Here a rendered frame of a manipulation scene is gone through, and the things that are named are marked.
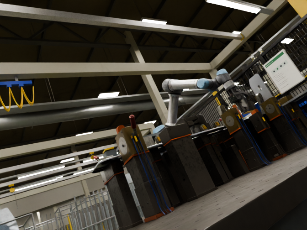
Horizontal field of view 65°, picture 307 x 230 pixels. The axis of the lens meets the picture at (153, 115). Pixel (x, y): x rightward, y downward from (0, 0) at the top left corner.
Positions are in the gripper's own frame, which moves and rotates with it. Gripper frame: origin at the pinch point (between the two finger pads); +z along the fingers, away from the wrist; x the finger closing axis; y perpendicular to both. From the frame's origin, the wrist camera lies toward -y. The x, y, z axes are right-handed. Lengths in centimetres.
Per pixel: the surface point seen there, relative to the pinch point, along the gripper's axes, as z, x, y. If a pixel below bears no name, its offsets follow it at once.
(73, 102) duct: -401, -686, -106
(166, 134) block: 5, 20, 88
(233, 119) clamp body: 8.4, 20.8, 43.6
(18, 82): -209, -241, 106
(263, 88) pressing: -11.2, 4.0, -27.2
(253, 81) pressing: -21.2, 0.4, -27.6
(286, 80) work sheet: -12, 8, -55
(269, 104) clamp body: 6.7, 22.0, 8.5
